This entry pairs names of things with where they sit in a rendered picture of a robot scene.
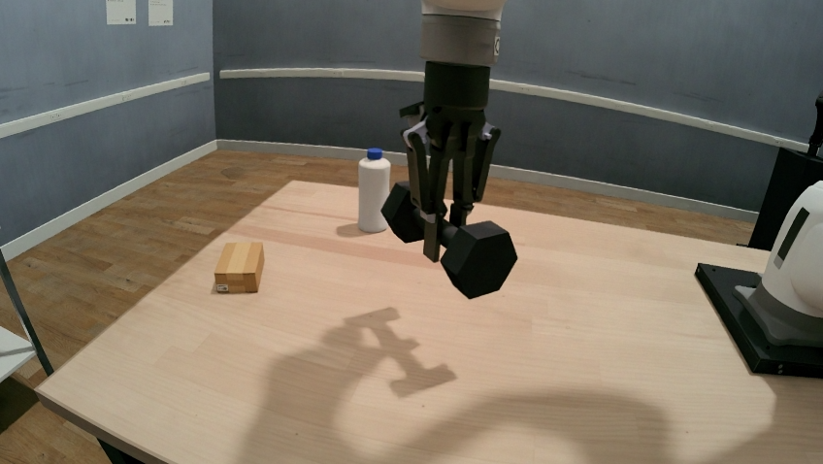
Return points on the white bottle with blue cap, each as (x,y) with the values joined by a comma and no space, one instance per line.
(373,190)

